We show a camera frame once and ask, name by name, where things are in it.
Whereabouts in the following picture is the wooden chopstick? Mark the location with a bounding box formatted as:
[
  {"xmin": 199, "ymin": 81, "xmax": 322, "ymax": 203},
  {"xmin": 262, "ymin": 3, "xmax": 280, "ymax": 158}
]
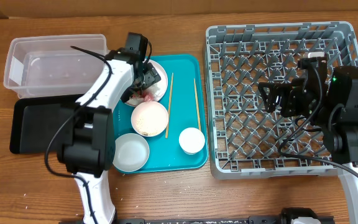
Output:
[
  {"xmin": 193, "ymin": 78, "xmax": 201, "ymax": 131},
  {"xmin": 165, "ymin": 73, "xmax": 174, "ymax": 139}
]

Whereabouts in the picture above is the black waste tray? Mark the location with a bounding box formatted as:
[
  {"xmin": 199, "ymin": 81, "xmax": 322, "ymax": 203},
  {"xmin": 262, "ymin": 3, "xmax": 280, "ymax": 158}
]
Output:
[{"xmin": 9, "ymin": 95, "xmax": 80, "ymax": 154}]

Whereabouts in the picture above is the white napkin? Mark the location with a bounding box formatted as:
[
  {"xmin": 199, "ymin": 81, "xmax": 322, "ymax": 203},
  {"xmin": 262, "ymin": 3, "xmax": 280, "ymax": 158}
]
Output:
[{"xmin": 126, "ymin": 83, "xmax": 167, "ymax": 106}]

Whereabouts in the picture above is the left wooden chopstick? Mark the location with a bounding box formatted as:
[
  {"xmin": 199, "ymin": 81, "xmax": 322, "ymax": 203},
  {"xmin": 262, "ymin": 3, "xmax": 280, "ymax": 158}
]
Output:
[{"xmin": 165, "ymin": 73, "xmax": 174, "ymax": 139}]

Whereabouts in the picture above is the grey dishwasher rack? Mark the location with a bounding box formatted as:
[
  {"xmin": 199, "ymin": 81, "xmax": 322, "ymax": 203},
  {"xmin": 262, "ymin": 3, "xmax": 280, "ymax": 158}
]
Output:
[{"xmin": 204, "ymin": 21, "xmax": 358, "ymax": 179}]

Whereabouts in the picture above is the pink bowl with rice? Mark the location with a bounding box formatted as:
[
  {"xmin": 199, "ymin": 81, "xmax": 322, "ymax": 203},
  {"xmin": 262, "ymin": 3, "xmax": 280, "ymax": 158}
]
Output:
[{"xmin": 131, "ymin": 101, "xmax": 168, "ymax": 137}]

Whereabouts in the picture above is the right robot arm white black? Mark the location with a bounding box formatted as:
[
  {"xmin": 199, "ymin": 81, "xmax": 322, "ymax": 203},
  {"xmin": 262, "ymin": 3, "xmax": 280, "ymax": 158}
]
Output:
[{"xmin": 258, "ymin": 55, "xmax": 358, "ymax": 223}]

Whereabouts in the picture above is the right wooden chopstick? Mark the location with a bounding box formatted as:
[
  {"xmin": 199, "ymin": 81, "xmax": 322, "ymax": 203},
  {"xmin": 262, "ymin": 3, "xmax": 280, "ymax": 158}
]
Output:
[{"xmin": 193, "ymin": 78, "xmax": 201, "ymax": 131}]

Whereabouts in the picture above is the grey shallow bowl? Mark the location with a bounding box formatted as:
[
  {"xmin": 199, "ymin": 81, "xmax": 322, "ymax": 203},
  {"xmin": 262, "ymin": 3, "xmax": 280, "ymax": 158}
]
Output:
[{"xmin": 112, "ymin": 133, "xmax": 150, "ymax": 172}]

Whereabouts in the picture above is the red stained plastic wrapper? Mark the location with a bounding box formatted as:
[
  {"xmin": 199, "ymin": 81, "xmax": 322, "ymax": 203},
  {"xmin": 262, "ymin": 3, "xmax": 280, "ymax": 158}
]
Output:
[{"xmin": 132, "ymin": 92, "xmax": 154, "ymax": 104}]

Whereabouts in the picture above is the white paper cup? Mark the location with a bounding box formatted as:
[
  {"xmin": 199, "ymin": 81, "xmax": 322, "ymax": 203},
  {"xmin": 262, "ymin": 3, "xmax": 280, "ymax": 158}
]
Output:
[{"xmin": 179, "ymin": 128, "xmax": 205, "ymax": 155}]

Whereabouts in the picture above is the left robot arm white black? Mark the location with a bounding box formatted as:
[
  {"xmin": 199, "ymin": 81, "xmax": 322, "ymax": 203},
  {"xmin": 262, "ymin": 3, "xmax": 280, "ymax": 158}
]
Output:
[{"xmin": 44, "ymin": 32, "xmax": 161, "ymax": 223}]

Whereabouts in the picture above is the clear plastic waste bin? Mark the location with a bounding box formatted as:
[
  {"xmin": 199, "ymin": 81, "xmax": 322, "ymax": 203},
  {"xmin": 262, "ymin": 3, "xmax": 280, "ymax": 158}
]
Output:
[{"xmin": 3, "ymin": 34, "xmax": 107, "ymax": 98}]

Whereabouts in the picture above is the large white plate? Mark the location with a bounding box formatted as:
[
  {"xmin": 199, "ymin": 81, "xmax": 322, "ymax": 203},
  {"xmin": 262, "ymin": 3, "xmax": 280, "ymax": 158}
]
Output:
[{"xmin": 124, "ymin": 59, "xmax": 169, "ymax": 108}]

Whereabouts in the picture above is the teal serving tray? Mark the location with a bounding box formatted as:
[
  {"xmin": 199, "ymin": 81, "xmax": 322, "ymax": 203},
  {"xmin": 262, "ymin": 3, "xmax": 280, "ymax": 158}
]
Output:
[{"xmin": 112, "ymin": 54, "xmax": 209, "ymax": 174}]

